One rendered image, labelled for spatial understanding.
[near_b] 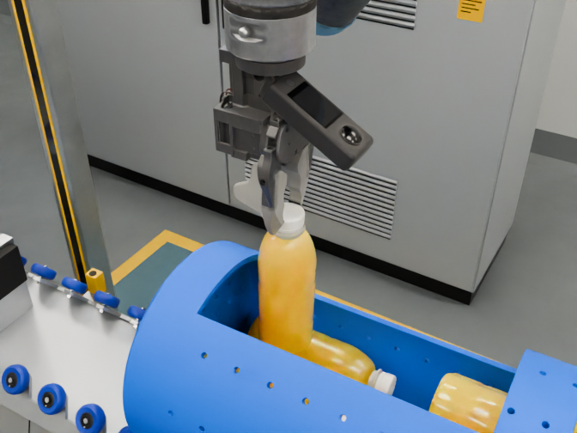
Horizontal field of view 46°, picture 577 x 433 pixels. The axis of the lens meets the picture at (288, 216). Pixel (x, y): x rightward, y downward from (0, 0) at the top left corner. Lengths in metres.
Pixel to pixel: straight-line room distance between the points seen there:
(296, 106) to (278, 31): 0.08
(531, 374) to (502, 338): 1.82
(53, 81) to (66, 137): 0.12
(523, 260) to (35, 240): 2.03
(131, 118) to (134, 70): 0.24
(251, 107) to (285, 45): 0.10
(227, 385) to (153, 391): 0.10
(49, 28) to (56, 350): 0.57
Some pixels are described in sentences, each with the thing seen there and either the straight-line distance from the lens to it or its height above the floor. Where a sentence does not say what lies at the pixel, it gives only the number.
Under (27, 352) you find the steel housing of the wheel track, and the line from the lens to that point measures 1.22.
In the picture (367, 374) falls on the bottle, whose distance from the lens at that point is 0.93.
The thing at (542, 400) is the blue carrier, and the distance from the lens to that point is 0.73.
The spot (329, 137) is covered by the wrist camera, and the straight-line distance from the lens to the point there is 0.67.
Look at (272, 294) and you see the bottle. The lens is 0.83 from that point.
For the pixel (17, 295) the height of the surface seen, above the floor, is 0.97.
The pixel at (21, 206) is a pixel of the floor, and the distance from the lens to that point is 3.30.
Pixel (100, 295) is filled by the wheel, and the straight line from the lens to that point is 1.20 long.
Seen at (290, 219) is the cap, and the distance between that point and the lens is 0.77.
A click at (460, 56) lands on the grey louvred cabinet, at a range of 2.15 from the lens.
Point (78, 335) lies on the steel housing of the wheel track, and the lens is 1.22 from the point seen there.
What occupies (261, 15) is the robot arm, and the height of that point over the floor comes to 1.55.
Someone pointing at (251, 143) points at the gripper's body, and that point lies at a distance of 0.72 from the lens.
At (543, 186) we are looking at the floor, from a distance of 3.43.
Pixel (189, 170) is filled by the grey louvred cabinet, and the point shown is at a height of 0.21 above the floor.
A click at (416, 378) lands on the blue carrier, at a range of 0.96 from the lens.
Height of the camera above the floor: 1.76
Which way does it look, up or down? 36 degrees down
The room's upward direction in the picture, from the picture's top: straight up
